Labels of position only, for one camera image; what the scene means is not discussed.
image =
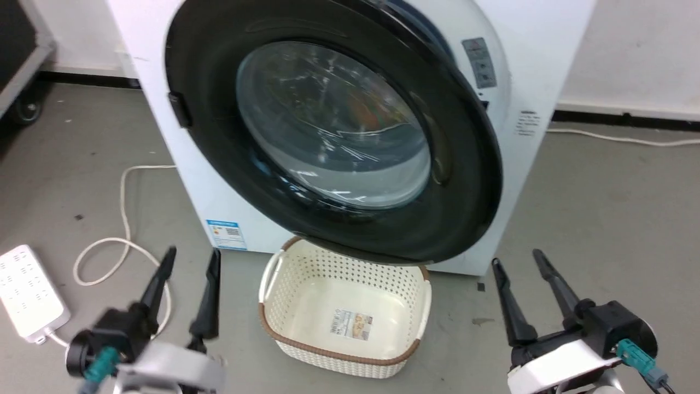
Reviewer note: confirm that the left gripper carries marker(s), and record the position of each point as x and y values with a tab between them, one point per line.
164	366

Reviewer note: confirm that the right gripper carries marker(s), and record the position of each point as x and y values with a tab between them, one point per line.
607	328

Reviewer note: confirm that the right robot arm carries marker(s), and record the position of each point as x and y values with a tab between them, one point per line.
599	386

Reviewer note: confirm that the white front-load washing machine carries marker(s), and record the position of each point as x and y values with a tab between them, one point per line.
180	180

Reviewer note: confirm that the black round glass washer door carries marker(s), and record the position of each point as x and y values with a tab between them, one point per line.
219	137

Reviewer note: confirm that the blue energy label sticker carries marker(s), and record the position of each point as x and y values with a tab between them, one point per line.
226	235

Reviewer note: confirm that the white perforated laundry basket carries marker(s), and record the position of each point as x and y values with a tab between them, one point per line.
306	306

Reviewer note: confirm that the white power strip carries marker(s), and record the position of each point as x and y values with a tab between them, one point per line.
27	295

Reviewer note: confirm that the paper label sticker in basket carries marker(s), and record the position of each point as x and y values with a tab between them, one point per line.
351	324

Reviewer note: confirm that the small text warning sticker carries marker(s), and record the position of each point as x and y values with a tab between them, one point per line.
528	122

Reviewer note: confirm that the black caster wheel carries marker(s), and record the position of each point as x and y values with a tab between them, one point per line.
28	111

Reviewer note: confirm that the black wheeled cart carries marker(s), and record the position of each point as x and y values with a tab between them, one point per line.
16	44

